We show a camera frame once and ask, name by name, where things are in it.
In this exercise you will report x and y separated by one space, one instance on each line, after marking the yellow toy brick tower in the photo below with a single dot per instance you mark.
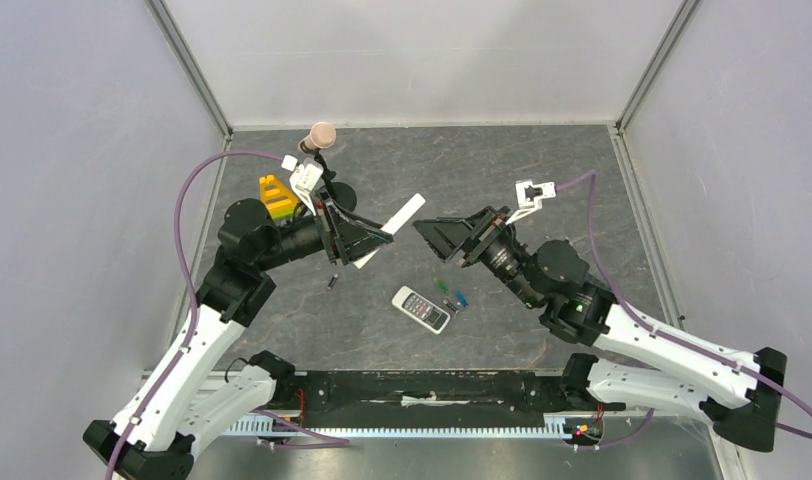
278 198

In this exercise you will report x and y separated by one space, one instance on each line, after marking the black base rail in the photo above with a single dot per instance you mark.
379 399

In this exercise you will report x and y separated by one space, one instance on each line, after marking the white grey remote control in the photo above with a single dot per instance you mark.
420 309

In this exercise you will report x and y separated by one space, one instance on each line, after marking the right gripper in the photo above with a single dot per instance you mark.
476 238

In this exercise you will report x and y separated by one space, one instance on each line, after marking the long white remote control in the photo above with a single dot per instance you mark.
396 222

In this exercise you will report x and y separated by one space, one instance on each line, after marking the green battery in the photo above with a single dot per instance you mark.
442 286

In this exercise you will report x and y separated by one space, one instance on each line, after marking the blue battery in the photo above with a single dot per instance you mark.
461 299

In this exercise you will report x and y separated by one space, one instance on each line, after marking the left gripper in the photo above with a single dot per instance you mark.
359 238

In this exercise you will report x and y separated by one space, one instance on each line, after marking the white cable duct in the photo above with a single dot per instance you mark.
551 427

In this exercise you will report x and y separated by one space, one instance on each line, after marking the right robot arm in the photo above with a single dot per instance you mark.
724 387

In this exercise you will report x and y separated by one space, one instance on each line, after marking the pink microphone on stand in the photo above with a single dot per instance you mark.
322 136

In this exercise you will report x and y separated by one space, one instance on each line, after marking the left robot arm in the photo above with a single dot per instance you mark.
161 432

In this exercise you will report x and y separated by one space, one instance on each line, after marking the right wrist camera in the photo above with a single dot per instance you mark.
530 197

